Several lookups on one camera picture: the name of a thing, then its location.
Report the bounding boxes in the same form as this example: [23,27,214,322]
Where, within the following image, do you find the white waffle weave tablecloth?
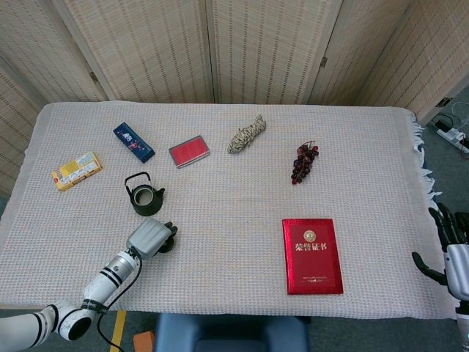
[0,100,459,320]

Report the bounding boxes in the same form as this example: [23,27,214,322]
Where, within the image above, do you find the black teapot lid wooden knob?
[158,236,177,254]

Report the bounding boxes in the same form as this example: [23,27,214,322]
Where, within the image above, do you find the white power strip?
[435,126,469,154]

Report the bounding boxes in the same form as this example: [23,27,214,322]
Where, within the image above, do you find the dark red grape bunch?
[291,140,320,186]

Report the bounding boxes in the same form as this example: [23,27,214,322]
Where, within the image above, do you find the red ink pad case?
[168,134,211,169]

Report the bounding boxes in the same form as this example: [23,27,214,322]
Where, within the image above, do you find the orange block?
[133,331,156,352]

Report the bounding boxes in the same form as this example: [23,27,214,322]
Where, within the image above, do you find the red honor certificate folder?
[281,218,344,296]

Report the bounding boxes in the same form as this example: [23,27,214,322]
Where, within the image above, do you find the coiled speckled rope bundle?
[226,114,267,155]

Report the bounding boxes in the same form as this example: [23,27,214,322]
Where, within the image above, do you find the black cast iron teapot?
[124,172,166,216]

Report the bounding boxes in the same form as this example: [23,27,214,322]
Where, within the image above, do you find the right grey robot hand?
[411,202,469,301]

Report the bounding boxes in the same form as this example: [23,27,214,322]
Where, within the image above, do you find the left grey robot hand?
[126,217,179,260]

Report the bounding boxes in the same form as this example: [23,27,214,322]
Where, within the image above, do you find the blue printed rectangular box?
[112,122,156,164]

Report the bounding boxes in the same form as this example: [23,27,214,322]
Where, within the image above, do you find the yellow printed cardboard box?
[51,151,104,193]

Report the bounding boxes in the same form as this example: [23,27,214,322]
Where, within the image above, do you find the woven bamboo folding screen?
[0,0,469,195]

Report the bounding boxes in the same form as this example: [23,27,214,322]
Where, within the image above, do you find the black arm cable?
[96,247,143,352]

